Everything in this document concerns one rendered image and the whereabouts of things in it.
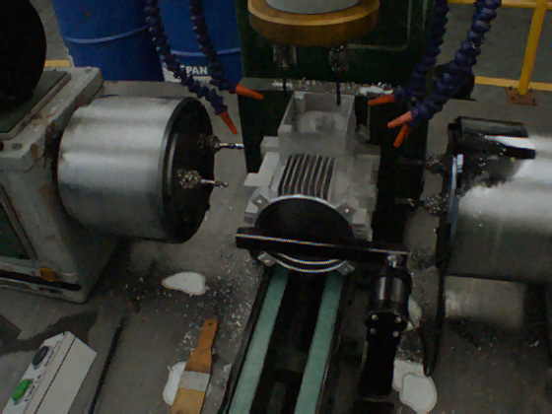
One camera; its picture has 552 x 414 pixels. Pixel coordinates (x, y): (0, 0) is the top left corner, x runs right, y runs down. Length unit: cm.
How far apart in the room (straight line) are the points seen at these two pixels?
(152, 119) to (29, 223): 30
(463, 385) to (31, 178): 78
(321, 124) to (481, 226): 28
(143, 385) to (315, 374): 32
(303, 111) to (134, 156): 28
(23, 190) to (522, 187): 77
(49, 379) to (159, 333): 39
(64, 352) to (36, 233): 38
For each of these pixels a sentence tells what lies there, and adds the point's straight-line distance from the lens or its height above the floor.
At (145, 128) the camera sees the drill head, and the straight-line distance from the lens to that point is 87.
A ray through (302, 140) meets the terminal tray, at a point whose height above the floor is 113.
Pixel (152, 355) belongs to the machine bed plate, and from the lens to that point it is 101.
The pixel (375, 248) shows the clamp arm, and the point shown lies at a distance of 81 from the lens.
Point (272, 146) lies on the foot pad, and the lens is 92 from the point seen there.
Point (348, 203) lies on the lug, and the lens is 78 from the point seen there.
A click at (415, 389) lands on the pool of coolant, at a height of 80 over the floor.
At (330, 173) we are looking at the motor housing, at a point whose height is 109.
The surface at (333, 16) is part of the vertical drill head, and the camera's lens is 72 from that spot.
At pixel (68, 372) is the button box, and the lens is 70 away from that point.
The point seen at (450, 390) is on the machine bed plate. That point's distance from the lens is 95.
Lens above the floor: 161
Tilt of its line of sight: 42 degrees down
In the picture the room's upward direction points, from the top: 5 degrees counter-clockwise
